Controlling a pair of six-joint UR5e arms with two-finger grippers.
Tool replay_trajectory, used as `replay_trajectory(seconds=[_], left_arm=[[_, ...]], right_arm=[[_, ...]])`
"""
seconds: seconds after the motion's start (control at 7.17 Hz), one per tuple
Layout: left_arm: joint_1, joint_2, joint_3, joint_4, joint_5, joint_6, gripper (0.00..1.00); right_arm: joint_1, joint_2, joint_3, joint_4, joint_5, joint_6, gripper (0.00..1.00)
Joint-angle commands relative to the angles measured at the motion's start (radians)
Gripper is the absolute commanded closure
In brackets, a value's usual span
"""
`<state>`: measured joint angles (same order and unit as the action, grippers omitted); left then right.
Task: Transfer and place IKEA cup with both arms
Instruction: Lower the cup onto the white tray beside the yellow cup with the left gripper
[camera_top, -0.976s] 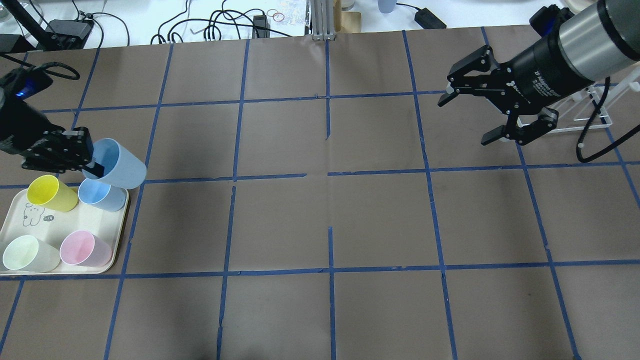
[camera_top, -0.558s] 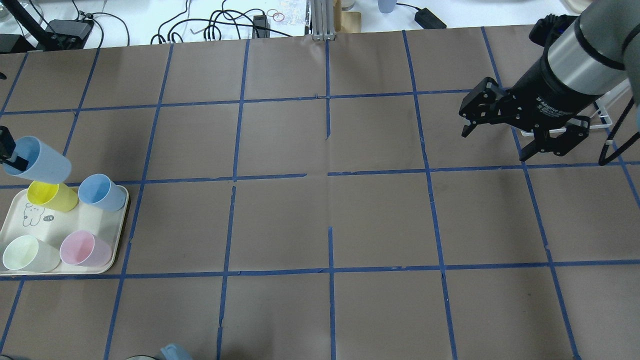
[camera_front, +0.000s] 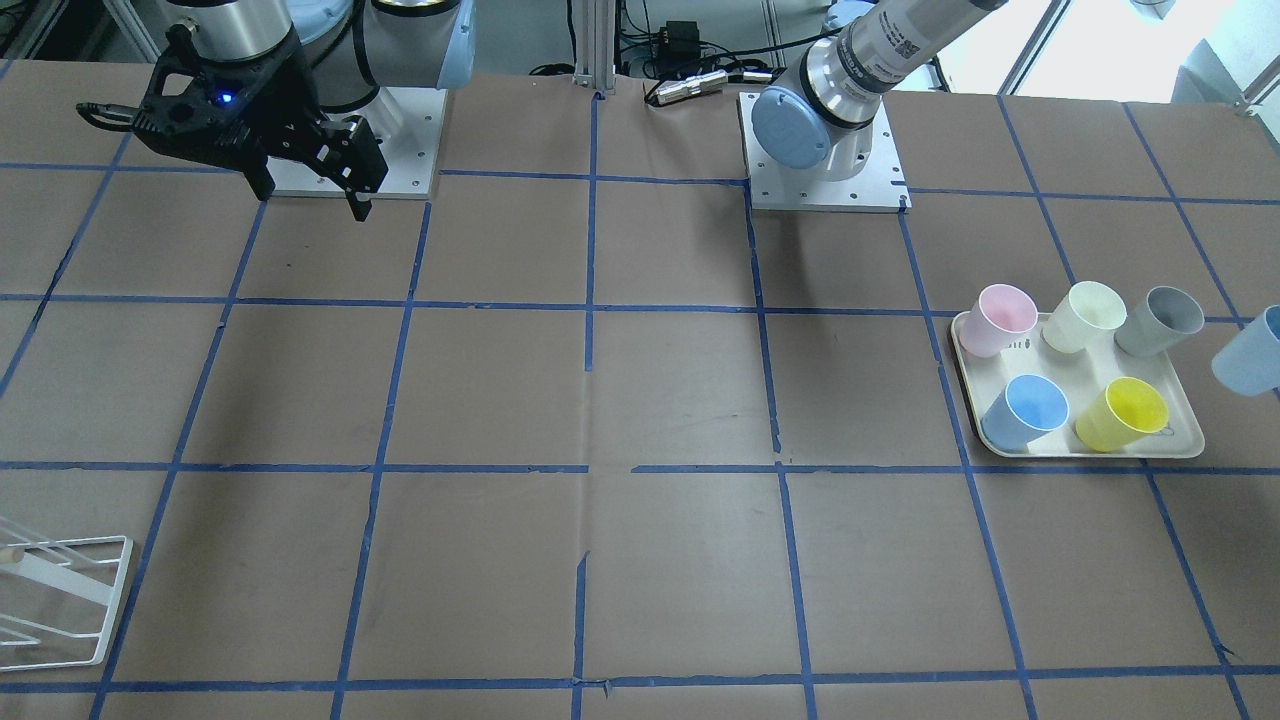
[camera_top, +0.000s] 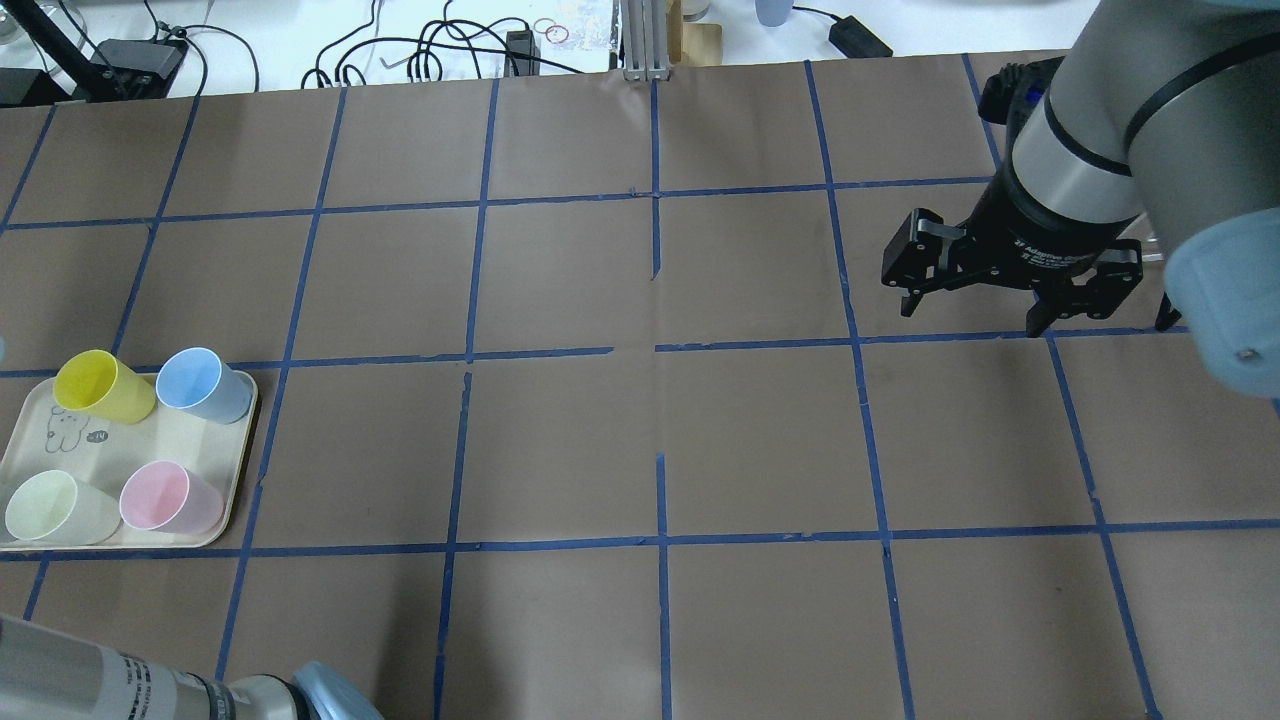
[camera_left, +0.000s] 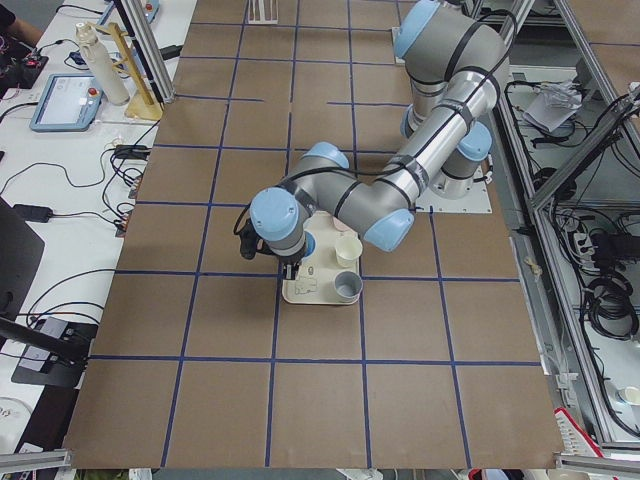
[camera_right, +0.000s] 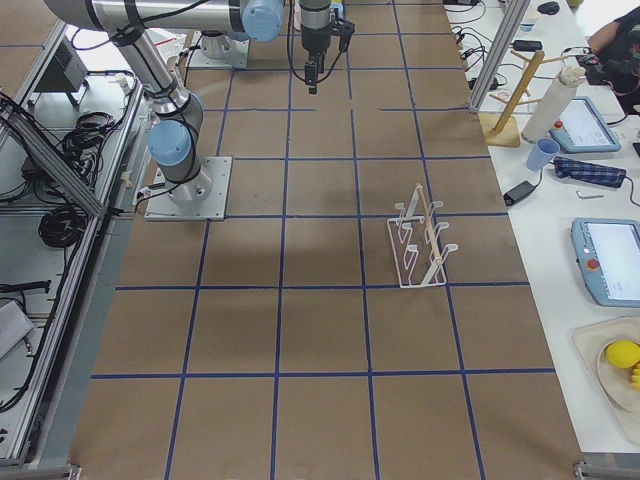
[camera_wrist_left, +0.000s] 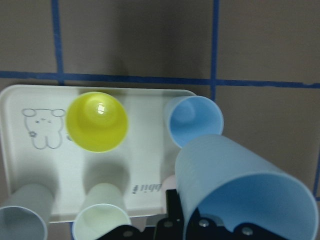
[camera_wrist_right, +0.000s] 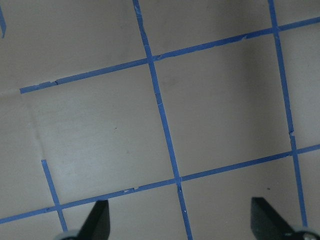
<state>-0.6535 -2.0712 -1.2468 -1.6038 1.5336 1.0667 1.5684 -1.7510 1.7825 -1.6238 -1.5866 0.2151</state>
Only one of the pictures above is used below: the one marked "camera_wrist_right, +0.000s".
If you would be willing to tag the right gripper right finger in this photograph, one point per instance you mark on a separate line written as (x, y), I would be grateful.
(267, 224)

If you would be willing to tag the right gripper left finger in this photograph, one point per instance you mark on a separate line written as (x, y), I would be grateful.
(97, 225)

